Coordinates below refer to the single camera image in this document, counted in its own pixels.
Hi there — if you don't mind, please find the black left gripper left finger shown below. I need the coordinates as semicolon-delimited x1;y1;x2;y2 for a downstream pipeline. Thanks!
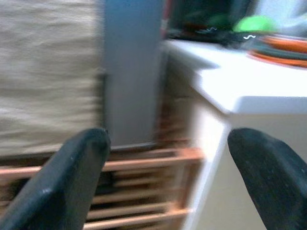
0;127;111;230

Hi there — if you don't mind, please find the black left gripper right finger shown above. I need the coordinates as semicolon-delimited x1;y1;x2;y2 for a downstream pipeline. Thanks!
227;127;307;230

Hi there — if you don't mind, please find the dark grey fridge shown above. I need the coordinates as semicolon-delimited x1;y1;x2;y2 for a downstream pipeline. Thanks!
103;0;168;148

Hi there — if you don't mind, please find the wooden wine rack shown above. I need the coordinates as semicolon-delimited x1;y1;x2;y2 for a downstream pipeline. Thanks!
0;141;204;230

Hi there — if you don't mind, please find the beige hanging cloth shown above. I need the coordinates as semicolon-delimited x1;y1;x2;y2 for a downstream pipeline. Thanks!
0;0;105;156

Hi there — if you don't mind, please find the orange striped dish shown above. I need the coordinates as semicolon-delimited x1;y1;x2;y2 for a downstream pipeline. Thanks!
247;35;307;68

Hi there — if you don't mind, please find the green round object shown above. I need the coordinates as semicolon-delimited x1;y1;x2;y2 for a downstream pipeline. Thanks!
234;15;276;34

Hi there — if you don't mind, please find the black bulky object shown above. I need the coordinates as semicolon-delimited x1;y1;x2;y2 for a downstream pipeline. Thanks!
167;0;255;46

